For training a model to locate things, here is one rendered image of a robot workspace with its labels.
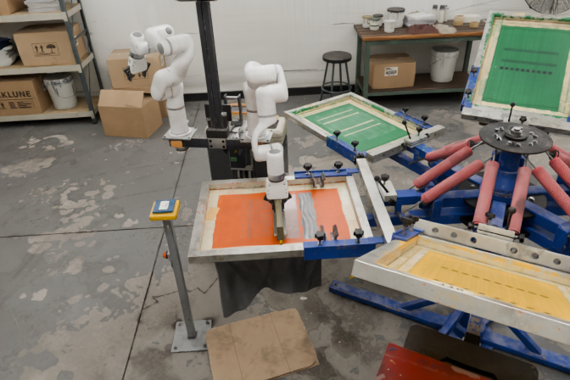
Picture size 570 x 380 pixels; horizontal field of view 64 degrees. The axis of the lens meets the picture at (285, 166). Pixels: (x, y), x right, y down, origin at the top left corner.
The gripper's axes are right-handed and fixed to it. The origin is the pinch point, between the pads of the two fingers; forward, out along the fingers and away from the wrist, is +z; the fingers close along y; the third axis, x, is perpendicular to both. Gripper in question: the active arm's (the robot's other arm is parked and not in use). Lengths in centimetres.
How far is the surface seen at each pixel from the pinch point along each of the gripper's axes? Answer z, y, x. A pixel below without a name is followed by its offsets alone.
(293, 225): 6.2, -6.2, 6.9
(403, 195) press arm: -3, -58, 2
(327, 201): 5.0, -24.7, -9.9
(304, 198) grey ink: 3.9, -13.6, -12.9
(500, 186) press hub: -6, -101, 7
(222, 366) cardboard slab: 99, 37, 3
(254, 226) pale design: 5.9, 11.4, 6.3
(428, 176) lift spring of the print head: -9, -72, -3
